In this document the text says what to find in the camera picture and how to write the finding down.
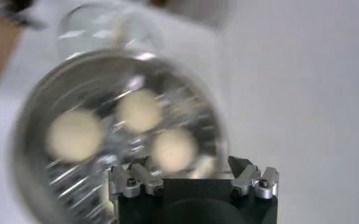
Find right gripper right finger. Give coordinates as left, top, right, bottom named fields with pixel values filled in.
left=227, top=155, right=280, bottom=201

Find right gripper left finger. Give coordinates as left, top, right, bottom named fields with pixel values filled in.
left=107, top=156, right=165, bottom=202

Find white steamed baozi bun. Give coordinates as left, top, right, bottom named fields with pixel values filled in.
left=46, top=108, right=104, bottom=164
left=115, top=88, right=164, bottom=134
left=150, top=127, right=199, bottom=175

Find glass pot lid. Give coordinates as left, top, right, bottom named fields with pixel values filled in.
left=56, top=2, right=166, bottom=60

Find stainless steel steamer basket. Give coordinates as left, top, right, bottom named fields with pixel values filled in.
left=10, top=50, right=230, bottom=224

